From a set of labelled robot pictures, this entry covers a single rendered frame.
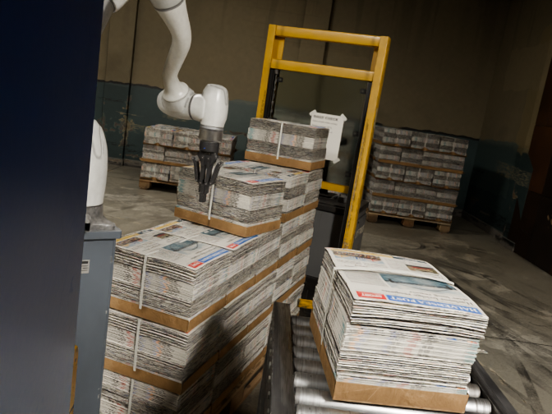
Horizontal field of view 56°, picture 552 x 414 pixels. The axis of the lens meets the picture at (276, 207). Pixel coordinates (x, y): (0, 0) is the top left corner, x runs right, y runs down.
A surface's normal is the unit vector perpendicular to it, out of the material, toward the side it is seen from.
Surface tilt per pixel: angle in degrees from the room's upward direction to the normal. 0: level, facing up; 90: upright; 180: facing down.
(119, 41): 90
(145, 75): 90
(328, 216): 90
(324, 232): 90
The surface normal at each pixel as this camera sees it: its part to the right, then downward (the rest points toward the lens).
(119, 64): 0.00, 0.19
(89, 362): 0.58, 0.25
